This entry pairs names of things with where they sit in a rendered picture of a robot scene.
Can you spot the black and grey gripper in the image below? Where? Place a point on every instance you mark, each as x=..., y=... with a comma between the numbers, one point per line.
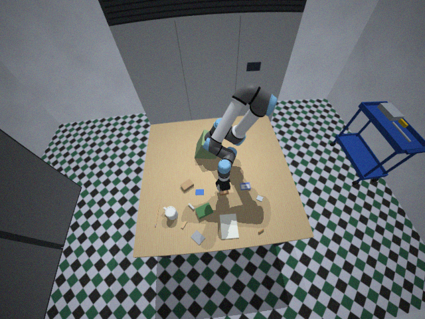
x=222, y=185

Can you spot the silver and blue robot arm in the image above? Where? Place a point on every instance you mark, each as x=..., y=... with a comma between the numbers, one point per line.
x=261, y=103

